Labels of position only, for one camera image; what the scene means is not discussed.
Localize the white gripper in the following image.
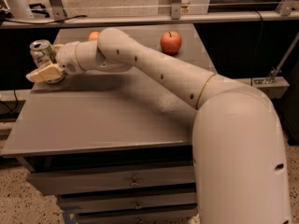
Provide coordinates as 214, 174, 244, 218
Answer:
26, 41, 84, 83

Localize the white green 7up can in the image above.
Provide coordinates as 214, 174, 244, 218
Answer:
29, 39, 56, 67

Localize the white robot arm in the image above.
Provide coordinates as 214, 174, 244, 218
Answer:
26, 28, 292, 224

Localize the orange fruit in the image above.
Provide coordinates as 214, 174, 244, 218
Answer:
88, 32, 99, 41

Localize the white pipe top left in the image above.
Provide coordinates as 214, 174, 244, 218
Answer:
7, 0, 34, 19

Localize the grey drawer cabinet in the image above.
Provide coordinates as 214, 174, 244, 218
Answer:
0, 23, 219, 224

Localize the red apple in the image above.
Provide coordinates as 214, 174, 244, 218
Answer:
160, 31, 182, 55

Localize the top grey drawer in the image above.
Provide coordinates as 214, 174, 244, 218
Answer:
28, 163, 194, 195

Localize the grey drawer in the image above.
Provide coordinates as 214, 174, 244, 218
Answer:
76, 204, 197, 224
58, 189, 196, 214
28, 163, 194, 195

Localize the middle grey drawer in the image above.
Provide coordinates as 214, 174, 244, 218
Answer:
58, 189, 196, 214

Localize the bottom grey drawer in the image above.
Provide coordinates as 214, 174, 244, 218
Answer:
76, 204, 197, 224

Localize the metal diagonal strut right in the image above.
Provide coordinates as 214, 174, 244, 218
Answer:
263, 32, 299, 84

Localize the black cable on rail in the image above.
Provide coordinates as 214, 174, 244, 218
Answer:
4, 14, 89, 25

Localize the metal bracket post left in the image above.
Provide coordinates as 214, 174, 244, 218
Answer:
49, 0, 67, 21

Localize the metal bracket post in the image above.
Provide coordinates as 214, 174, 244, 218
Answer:
49, 0, 67, 21
171, 0, 181, 20

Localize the metal bracket post centre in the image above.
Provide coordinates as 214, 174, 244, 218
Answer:
171, 0, 181, 20

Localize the grey metal rail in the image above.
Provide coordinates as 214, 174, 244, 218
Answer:
0, 11, 299, 29

